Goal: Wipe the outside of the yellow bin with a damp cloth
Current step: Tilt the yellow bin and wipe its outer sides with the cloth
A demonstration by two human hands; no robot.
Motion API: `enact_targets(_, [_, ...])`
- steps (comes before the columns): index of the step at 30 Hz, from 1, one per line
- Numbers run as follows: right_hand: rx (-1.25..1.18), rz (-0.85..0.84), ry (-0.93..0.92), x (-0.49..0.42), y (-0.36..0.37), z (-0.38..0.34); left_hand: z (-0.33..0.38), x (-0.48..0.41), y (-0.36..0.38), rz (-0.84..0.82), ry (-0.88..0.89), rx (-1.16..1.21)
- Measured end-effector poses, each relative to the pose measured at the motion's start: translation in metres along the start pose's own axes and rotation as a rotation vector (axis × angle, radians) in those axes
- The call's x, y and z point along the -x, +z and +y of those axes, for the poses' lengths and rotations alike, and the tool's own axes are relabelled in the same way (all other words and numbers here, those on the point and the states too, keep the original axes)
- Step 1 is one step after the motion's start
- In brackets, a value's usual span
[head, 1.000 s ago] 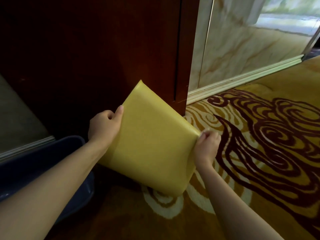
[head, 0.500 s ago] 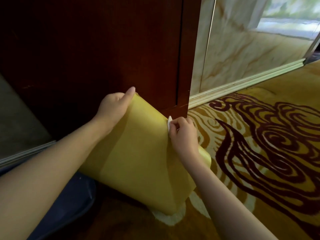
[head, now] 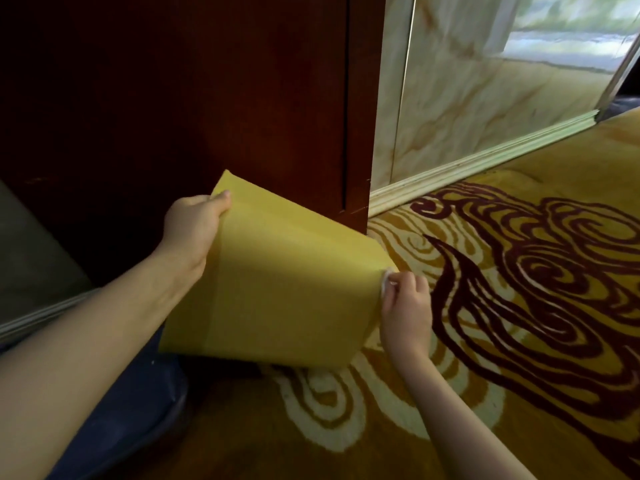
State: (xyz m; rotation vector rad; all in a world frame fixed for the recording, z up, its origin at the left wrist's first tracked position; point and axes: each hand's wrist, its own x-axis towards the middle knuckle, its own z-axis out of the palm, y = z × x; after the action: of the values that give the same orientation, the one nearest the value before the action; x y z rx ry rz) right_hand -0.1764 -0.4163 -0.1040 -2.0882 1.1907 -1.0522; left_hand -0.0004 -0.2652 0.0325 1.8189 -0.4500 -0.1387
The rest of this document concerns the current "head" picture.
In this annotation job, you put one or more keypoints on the person's right forearm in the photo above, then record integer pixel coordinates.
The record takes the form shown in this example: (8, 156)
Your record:
(460, 424)

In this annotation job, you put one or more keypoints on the dark red wooden cabinet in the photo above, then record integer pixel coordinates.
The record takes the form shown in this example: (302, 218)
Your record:
(200, 104)

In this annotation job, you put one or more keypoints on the person's left hand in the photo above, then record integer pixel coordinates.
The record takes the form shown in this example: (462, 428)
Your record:
(187, 229)

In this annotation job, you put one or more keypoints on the person's right fingers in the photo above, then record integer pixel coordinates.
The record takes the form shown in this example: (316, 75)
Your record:
(406, 287)

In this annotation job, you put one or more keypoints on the person's left forearm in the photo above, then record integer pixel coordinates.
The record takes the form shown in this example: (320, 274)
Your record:
(75, 354)

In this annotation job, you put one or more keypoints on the person's left thumb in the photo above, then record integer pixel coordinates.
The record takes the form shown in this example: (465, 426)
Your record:
(216, 202)

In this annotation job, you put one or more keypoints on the person's right hand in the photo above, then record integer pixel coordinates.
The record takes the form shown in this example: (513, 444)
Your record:
(407, 322)

